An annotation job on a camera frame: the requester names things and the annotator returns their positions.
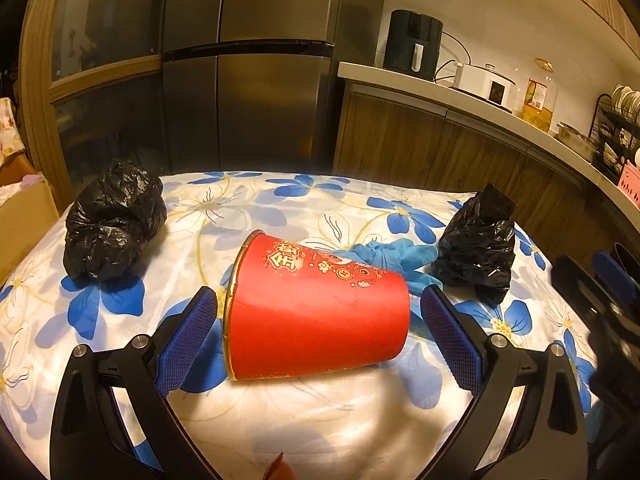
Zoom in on white electric cooker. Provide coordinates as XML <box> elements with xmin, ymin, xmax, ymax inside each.
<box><xmin>452</xmin><ymin>61</ymin><xmax>518</xmax><ymax>111</ymax></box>

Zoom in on wooden glass-panel door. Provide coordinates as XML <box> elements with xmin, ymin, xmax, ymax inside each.
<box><xmin>17</xmin><ymin>0</ymin><xmax>173</xmax><ymax>196</ymax></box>

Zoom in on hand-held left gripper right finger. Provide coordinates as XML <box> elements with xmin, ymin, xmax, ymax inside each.
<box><xmin>414</xmin><ymin>285</ymin><xmax>590</xmax><ymax>480</ymax></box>

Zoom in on blue glove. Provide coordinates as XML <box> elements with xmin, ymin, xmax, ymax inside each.
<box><xmin>330</xmin><ymin>238</ymin><xmax>443</xmax><ymax>293</ymax></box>

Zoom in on steel refrigerator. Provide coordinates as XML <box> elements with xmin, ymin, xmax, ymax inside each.
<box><xmin>159</xmin><ymin>0</ymin><xmax>391</xmax><ymax>173</ymax></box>

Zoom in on blue floral tablecloth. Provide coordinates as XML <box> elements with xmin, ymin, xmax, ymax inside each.
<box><xmin>0</xmin><ymin>170</ymin><xmax>608</xmax><ymax>480</ymax></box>

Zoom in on cooking oil bottle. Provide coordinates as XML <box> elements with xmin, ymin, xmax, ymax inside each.
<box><xmin>520</xmin><ymin>57</ymin><xmax>559</xmax><ymax>133</ymax></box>

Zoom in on red paper cup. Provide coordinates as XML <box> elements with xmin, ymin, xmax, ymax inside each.
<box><xmin>222</xmin><ymin>230</ymin><xmax>412</xmax><ymax>382</ymax></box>

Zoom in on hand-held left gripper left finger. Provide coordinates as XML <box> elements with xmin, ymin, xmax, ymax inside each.
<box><xmin>49</xmin><ymin>285</ymin><xmax>221</xmax><ymax>480</ymax></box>

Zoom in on row of white plates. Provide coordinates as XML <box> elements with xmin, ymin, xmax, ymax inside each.
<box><xmin>611</xmin><ymin>84</ymin><xmax>640</xmax><ymax>126</ymax></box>

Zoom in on wooden base cabinets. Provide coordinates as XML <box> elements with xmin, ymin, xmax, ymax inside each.
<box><xmin>332</xmin><ymin>80</ymin><xmax>640</xmax><ymax>271</ymax></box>

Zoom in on floral cloth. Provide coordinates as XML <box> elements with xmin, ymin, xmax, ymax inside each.
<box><xmin>0</xmin><ymin>97</ymin><xmax>26</xmax><ymax>168</ymax></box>

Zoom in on cardboard box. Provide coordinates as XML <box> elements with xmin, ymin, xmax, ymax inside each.
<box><xmin>0</xmin><ymin>152</ymin><xmax>61</xmax><ymax>286</ymax></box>

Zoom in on black plastic bag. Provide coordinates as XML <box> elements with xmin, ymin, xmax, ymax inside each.
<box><xmin>63</xmin><ymin>159</ymin><xmax>167</xmax><ymax>281</ymax></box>
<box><xmin>431</xmin><ymin>183</ymin><xmax>517</xmax><ymax>307</ymax></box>

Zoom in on black dish rack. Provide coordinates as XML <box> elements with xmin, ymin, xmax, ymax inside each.
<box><xmin>592</xmin><ymin>92</ymin><xmax>640</xmax><ymax>181</ymax></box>

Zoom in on pink plastic basket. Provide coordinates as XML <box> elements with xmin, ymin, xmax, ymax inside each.
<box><xmin>616</xmin><ymin>159</ymin><xmax>640</xmax><ymax>196</ymax></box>

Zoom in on dark air fryer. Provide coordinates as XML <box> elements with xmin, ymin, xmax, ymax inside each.
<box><xmin>382</xmin><ymin>9</ymin><xmax>444</xmax><ymax>81</ymax></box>

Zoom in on steel bowl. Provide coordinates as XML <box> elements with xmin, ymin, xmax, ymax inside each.
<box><xmin>555</xmin><ymin>121</ymin><xmax>601</xmax><ymax>161</ymax></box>

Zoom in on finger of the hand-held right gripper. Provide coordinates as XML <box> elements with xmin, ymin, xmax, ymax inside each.
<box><xmin>552</xmin><ymin>254</ymin><xmax>609</xmax><ymax>327</ymax></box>
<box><xmin>591</xmin><ymin>251</ymin><xmax>640</xmax><ymax>322</ymax></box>

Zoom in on black trash bin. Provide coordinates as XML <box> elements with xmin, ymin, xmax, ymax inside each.
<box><xmin>612</xmin><ymin>242</ymin><xmax>640</xmax><ymax>286</ymax></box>

